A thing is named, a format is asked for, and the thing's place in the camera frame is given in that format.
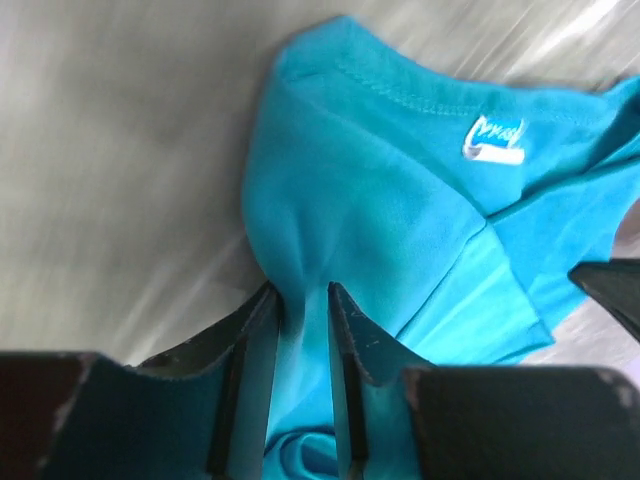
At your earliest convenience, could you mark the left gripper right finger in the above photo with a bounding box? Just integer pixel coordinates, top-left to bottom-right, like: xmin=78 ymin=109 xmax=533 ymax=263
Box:
xmin=328 ymin=282 xmax=433 ymax=463

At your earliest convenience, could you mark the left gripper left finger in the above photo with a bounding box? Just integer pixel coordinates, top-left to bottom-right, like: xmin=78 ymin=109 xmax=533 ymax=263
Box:
xmin=124 ymin=284 xmax=279 ymax=475

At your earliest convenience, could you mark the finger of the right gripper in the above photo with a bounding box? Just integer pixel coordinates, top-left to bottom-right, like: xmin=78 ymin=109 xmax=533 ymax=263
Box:
xmin=568 ymin=258 xmax=640 ymax=341

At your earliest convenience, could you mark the teal t shirt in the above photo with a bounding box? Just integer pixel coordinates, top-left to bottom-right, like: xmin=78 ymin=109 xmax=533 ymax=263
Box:
xmin=242 ymin=16 xmax=639 ymax=479

